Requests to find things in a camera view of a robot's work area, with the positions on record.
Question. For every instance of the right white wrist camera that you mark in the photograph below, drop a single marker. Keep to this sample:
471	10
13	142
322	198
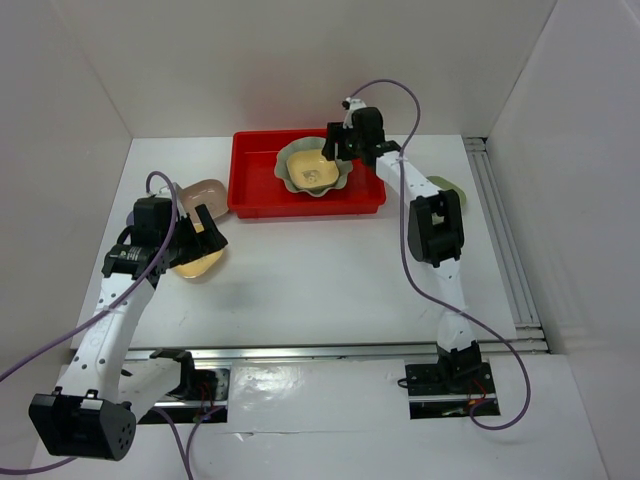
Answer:
351	105

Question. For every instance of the aluminium rail right side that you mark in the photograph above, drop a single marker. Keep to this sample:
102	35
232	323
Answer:
531	338

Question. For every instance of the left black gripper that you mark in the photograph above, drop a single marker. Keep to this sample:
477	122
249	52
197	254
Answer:
200	246

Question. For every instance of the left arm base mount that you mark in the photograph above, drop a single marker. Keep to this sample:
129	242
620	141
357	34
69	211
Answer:
143	385

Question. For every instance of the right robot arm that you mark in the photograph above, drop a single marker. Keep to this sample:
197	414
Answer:
432	232

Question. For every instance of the aluminium rail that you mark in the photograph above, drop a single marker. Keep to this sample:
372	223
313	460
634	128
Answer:
531	338
314	352

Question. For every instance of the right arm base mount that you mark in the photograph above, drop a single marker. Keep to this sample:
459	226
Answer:
430	396

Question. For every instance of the yellow square plate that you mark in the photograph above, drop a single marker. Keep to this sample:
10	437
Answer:
199	267
310	170

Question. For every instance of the green square plate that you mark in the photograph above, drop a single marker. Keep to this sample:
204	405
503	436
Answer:
443	184

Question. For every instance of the brown square plate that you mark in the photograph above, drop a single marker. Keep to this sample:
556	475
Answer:
209	192

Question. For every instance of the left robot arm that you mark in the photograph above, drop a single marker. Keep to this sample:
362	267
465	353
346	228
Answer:
96	404

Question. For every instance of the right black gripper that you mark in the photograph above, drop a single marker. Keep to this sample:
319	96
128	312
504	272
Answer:
334	133

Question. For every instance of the aluminium rail front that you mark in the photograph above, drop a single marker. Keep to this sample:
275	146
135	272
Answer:
314	352

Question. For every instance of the large green scalloped bowl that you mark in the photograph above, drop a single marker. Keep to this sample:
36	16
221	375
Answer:
307	143

